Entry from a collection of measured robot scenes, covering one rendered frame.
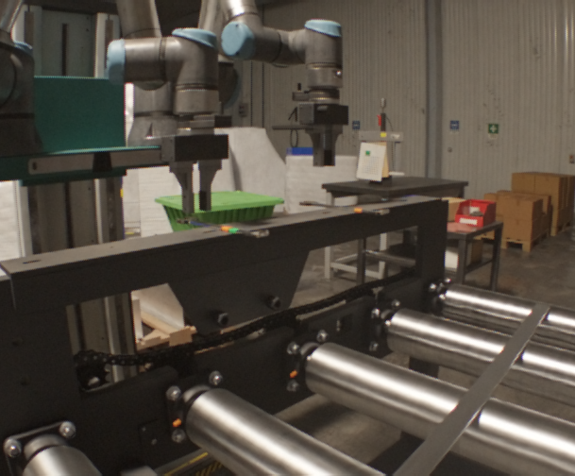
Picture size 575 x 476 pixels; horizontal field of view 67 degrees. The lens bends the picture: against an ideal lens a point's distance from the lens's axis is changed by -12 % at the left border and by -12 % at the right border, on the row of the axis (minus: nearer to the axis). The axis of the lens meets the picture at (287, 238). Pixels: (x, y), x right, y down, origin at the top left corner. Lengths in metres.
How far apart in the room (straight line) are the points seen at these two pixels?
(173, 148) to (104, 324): 0.89
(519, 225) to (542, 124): 4.98
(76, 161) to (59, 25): 0.48
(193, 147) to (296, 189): 6.80
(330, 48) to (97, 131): 0.71
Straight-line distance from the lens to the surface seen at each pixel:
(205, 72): 0.94
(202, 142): 0.96
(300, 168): 7.71
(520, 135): 11.32
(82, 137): 1.46
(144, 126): 1.43
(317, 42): 1.18
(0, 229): 4.24
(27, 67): 1.26
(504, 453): 0.84
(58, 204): 1.53
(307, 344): 1.07
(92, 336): 1.66
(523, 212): 6.48
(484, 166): 11.64
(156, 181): 4.63
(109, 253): 0.78
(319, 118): 1.15
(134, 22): 1.12
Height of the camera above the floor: 1.34
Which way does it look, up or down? 12 degrees down
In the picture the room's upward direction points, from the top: straight up
